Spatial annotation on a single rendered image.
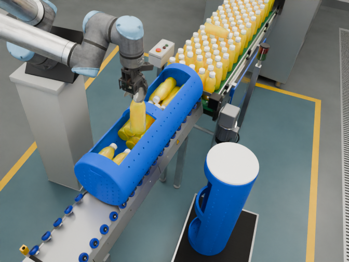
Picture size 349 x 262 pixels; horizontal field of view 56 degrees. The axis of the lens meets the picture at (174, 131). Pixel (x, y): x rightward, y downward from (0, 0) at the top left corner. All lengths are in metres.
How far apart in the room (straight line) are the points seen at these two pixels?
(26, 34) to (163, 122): 0.76
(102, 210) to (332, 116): 2.94
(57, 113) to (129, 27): 1.16
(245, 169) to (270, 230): 1.15
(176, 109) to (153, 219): 1.18
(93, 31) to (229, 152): 0.97
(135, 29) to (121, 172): 0.63
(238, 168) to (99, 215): 0.73
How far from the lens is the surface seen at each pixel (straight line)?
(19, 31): 1.31
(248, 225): 2.63
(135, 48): 1.19
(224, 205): 1.85
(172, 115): 1.73
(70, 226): 1.67
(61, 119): 2.23
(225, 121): 2.32
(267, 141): 3.40
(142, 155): 1.55
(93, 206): 1.70
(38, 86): 2.11
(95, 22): 1.24
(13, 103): 3.74
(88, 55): 1.22
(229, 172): 1.72
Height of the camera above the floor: 2.39
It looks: 47 degrees down
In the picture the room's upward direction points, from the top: 7 degrees clockwise
